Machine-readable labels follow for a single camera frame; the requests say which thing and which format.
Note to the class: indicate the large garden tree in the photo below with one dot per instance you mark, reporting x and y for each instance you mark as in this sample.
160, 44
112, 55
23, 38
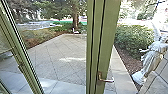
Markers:
76, 18

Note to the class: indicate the green garden bush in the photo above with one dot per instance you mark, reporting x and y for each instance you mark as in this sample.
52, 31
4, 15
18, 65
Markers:
133, 38

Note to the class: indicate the white garden statue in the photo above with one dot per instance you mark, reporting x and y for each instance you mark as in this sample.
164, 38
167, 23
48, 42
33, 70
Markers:
151, 58

